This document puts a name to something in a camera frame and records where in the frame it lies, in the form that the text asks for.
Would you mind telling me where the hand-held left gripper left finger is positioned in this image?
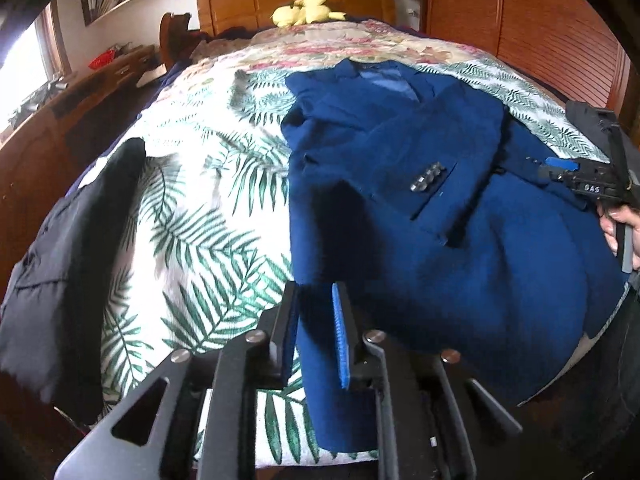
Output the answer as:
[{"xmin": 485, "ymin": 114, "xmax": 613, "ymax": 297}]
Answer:
[{"xmin": 54, "ymin": 280, "xmax": 301, "ymax": 480}]

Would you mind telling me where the yellow plush toy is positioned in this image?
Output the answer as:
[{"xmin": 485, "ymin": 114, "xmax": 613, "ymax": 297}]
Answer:
[{"xmin": 270, "ymin": 0, "xmax": 347, "ymax": 28}]

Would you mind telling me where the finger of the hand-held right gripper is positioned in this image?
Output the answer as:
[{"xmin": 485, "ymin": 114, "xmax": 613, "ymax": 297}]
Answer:
[
  {"xmin": 538, "ymin": 168, "xmax": 581, "ymax": 187},
  {"xmin": 525, "ymin": 156, "xmax": 579, "ymax": 171}
]

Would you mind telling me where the white paper sheet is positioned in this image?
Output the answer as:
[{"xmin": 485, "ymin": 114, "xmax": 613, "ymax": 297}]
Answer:
[{"xmin": 137, "ymin": 67, "xmax": 168, "ymax": 88}]

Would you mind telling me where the floral quilt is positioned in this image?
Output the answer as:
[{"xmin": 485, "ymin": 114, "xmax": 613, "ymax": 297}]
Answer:
[{"xmin": 165, "ymin": 19, "xmax": 488, "ymax": 91}]

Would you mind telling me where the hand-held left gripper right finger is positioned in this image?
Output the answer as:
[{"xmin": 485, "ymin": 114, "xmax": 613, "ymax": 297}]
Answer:
[{"xmin": 331, "ymin": 281, "xmax": 523, "ymax": 480}]

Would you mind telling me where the blue suit jacket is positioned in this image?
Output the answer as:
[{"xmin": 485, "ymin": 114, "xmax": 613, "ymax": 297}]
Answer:
[{"xmin": 280, "ymin": 58, "xmax": 631, "ymax": 453}]

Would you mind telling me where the window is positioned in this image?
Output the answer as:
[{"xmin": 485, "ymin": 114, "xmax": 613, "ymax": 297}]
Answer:
[{"xmin": 0, "ymin": 5, "xmax": 71, "ymax": 131}]

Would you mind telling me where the black garment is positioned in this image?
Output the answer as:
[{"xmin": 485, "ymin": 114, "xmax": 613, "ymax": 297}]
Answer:
[{"xmin": 0, "ymin": 137, "xmax": 147, "ymax": 423}]

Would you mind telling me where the leaf print bed sheet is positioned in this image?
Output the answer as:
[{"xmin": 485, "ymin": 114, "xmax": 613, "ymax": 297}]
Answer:
[{"xmin": 75, "ymin": 57, "xmax": 611, "ymax": 468}]

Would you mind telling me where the wooden louvered wardrobe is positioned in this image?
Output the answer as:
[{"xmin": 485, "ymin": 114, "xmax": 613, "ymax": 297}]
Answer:
[{"xmin": 420, "ymin": 0, "xmax": 633, "ymax": 116}]

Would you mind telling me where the wooden bed headboard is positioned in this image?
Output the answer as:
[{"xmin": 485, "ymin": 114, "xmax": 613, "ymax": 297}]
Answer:
[{"xmin": 196, "ymin": 0, "xmax": 398, "ymax": 41}]

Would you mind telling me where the person's right hand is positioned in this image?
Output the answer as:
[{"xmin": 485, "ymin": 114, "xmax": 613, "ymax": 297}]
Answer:
[{"xmin": 599, "ymin": 204, "xmax": 640, "ymax": 271}]

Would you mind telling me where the wooden desk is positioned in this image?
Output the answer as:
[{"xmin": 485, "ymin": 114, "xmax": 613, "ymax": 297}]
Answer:
[{"xmin": 0, "ymin": 45, "xmax": 161, "ymax": 241}]

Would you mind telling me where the wooden chair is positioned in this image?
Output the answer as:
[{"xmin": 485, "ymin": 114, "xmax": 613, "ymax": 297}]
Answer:
[{"xmin": 159, "ymin": 11, "xmax": 191, "ymax": 68}]

